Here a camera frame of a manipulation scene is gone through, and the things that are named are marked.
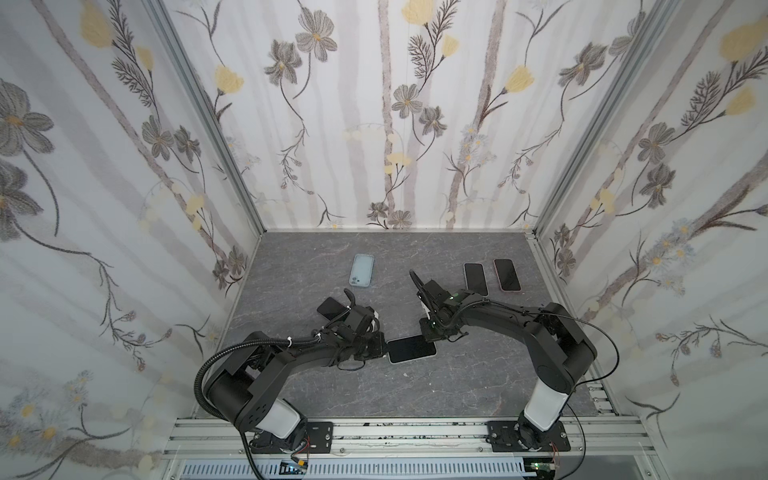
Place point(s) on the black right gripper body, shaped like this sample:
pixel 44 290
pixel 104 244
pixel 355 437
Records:
pixel 432 309

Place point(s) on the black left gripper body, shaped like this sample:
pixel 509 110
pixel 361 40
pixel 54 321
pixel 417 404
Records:
pixel 368 347

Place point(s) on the light blue case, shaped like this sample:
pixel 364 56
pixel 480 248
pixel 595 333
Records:
pixel 390 359
pixel 361 272

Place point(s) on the blue-edged black phone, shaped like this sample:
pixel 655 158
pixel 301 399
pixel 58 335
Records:
pixel 476 279

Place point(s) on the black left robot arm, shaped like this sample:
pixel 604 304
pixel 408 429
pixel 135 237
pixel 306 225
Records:
pixel 242 383

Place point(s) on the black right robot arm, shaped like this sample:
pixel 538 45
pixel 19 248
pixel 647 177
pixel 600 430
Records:
pixel 560 351

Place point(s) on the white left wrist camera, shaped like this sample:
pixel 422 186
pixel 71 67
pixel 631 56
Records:
pixel 373 321

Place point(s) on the white cable duct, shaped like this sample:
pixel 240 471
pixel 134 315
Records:
pixel 398 468

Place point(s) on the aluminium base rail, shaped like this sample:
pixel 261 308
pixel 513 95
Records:
pixel 412 437

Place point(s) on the aluminium corner frame post right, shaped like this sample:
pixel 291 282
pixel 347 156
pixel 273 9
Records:
pixel 650 19

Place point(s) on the aluminium corner frame post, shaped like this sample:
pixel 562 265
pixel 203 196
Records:
pixel 202 106
pixel 650 19

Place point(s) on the aluminium corner frame post left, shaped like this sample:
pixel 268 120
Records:
pixel 202 106

